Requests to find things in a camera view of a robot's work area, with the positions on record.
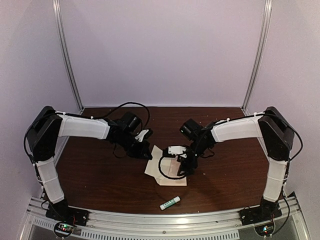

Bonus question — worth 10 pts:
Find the beige envelope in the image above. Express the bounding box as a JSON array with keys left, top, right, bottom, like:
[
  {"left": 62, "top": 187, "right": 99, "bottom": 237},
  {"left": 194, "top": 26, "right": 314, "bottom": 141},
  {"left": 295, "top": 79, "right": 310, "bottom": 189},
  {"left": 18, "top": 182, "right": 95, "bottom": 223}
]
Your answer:
[{"left": 155, "top": 157, "right": 187, "bottom": 187}]

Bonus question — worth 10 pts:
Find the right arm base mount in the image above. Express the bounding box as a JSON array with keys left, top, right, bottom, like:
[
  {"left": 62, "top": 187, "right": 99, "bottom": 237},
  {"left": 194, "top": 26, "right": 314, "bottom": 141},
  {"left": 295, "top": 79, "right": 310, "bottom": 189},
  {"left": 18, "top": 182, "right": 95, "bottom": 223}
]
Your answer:
[{"left": 239, "top": 198, "right": 282, "bottom": 226}]

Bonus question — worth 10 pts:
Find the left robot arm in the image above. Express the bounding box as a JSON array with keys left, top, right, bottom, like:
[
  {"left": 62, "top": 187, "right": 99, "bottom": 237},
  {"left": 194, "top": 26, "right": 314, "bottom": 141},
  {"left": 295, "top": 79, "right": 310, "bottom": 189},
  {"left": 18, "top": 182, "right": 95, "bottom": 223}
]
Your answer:
[{"left": 23, "top": 106, "right": 153, "bottom": 222}]

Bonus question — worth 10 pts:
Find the aluminium front rail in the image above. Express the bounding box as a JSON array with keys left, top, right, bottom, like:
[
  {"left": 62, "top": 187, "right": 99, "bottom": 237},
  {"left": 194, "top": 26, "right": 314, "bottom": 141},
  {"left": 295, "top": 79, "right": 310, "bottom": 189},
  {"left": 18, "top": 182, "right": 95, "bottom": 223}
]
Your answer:
[{"left": 17, "top": 196, "right": 311, "bottom": 240}]

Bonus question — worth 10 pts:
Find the left aluminium frame post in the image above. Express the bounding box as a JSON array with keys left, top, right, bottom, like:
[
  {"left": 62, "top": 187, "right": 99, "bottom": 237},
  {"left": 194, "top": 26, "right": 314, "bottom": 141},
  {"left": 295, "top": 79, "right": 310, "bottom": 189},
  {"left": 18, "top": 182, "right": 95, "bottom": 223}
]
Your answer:
[{"left": 52, "top": 0, "right": 84, "bottom": 112}]

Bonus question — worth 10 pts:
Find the right aluminium frame post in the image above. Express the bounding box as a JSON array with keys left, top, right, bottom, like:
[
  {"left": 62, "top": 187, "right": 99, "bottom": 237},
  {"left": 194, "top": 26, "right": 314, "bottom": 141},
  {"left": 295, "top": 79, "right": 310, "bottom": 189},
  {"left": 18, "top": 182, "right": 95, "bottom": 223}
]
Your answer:
[{"left": 241, "top": 0, "right": 273, "bottom": 113}]

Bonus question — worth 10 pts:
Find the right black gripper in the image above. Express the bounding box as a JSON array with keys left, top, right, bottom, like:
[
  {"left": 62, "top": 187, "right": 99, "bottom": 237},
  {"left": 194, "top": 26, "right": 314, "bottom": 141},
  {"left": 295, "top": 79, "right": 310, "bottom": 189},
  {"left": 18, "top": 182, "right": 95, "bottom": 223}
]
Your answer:
[{"left": 177, "top": 141, "right": 210, "bottom": 177}]

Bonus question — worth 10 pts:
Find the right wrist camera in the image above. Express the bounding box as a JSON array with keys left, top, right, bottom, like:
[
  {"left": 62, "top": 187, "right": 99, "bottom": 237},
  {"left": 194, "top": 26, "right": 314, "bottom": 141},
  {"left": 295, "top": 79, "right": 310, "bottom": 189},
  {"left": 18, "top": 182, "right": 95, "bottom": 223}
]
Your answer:
[{"left": 168, "top": 145, "right": 187, "bottom": 158}]

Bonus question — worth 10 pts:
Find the left black cable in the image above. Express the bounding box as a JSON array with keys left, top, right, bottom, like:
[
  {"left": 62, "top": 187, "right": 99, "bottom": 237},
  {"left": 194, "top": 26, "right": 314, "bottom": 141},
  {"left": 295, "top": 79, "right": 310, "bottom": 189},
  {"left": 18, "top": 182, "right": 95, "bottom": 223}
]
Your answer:
[{"left": 22, "top": 101, "right": 151, "bottom": 161}]

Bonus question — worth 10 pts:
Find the cream letter paper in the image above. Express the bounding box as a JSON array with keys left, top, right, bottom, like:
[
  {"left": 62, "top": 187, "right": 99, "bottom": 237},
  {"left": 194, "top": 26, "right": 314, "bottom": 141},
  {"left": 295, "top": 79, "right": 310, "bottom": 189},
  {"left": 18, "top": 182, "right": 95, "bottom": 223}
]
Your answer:
[{"left": 144, "top": 145, "right": 163, "bottom": 179}]

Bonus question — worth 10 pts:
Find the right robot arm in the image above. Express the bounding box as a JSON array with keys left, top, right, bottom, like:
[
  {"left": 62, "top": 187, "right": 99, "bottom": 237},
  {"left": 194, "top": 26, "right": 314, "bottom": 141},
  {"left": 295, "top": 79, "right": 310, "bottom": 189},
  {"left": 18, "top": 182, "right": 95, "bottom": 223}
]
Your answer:
[{"left": 177, "top": 106, "right": 295, "bottom": 221}]

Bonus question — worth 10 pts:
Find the green white glue stick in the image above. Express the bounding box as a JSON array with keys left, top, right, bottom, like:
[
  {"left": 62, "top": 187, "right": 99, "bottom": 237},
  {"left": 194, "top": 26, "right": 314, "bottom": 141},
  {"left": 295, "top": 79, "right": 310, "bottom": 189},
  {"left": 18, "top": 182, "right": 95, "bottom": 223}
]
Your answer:
[{"left": 159, "top": 196, "right": 181, "bottom": 211}]

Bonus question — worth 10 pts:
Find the aluminium frame post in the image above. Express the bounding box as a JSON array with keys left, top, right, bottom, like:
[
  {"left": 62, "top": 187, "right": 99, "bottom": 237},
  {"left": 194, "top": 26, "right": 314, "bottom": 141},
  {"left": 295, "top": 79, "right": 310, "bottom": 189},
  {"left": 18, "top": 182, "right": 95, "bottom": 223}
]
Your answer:
[
  {"left": 241, "top": 0, "right": 273, "bottom": 113},
  {"left": 52, "top": 0, "right": 84, "bottom": 112}
]

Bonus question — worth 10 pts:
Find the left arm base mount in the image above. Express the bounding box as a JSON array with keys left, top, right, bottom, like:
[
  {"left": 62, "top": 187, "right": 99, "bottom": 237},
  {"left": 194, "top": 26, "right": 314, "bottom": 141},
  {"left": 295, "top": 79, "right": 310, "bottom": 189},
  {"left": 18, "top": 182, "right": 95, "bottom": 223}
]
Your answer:
[{"left": 45, "top": 199, "right": 89, "bottom": 227}]

